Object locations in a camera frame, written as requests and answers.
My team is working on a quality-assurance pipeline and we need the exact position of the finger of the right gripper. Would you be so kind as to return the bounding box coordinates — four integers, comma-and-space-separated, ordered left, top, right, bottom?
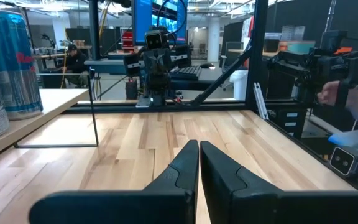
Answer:
145, 50, 160, 76
158, 50, 171, 76

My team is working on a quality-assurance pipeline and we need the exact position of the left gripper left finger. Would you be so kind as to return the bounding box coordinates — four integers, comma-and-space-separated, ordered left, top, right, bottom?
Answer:
29, 139, 200, 224

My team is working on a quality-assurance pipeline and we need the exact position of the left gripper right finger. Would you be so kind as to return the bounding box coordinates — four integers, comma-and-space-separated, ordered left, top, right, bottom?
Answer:
200, 140, 358, 224

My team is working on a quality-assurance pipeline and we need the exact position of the blue silver Red Bull can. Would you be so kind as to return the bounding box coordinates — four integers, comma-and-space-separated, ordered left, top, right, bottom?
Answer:
0, 11, 44, 121

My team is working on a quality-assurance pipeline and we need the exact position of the wooden shelf with black legs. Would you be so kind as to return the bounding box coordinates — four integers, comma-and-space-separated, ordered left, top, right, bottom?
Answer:
0, 72, 99, 164

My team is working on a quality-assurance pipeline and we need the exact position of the grey desk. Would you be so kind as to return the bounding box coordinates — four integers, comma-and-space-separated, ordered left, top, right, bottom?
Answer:
84, 58, 229, 93

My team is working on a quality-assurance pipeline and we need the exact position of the black computer keyboard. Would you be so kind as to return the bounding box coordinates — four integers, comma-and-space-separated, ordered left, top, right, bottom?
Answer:
170, 65, 203, 81

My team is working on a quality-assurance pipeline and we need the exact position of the computer monitor with blue screen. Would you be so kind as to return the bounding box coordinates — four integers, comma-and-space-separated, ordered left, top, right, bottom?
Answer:
131, 0, 189, 46

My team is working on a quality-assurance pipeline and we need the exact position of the person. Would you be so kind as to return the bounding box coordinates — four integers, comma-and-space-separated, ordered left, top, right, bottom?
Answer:
63, 43, 90, 88

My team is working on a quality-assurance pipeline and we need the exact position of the white waste bin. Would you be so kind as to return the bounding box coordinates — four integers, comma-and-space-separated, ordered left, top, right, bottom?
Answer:
229, 69, 249, 101

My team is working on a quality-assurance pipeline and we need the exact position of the black drawer unit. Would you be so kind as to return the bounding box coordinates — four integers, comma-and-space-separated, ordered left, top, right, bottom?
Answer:
273, 107, 308, 139

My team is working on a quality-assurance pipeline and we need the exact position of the blue padded armrest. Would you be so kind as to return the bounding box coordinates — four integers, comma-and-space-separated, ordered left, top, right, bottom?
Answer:
328, 129, 358, 149

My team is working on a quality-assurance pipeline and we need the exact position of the person's hand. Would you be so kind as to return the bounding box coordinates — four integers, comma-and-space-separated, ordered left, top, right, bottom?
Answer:
317, 80, 358, 108

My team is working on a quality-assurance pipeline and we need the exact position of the black diagonal frame brace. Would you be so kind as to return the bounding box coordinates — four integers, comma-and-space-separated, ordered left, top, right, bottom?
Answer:
191, 46, 251, 107

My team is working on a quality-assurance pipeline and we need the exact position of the black aluminium rig frame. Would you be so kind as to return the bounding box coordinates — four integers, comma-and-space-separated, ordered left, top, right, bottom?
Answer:
63, 0, 358, 190

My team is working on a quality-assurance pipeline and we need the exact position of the grey table-level camera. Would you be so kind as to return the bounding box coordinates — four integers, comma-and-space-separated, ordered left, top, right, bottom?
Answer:
329, 146, 358, 179

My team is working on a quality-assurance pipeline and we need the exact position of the silver aluminium bracket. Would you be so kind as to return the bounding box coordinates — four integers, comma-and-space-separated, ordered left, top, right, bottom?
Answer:
253, 82, 270, 121

